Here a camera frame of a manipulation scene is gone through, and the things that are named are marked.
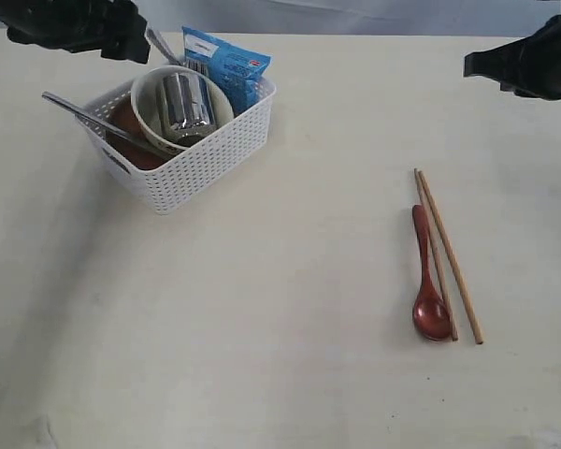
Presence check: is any white perforated plastic basket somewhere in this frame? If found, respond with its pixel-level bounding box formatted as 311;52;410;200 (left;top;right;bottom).
78;78;277;215

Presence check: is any shiny steel cup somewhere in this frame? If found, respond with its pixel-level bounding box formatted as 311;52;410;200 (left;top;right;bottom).
156;72;218;147

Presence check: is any silver metal spoon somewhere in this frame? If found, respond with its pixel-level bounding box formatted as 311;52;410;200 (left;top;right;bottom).
146;27;184;66

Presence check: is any silver metal knife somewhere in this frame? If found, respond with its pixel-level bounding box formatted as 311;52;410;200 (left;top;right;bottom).
41;92;170;161

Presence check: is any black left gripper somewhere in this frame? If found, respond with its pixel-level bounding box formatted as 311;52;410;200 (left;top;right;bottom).
0;0;151;65

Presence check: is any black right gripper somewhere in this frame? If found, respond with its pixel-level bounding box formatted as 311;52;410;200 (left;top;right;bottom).
463;14;561;101

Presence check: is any cream ceramic bowl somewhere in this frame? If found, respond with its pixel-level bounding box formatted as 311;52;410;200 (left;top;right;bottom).
131;65;235;156

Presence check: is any red-brown wooden spoon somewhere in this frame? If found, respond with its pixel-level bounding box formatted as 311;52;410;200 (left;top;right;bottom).
411;204;452;341

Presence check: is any blue snack packet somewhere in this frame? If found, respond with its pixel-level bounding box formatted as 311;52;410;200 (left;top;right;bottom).
182;26;271;115

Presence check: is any brown plate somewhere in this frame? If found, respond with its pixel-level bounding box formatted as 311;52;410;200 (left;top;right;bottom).
105;96;169;172

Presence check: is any wooden chopstick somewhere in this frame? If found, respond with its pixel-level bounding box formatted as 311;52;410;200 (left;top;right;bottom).
413;168;459;341
415;169;484;345

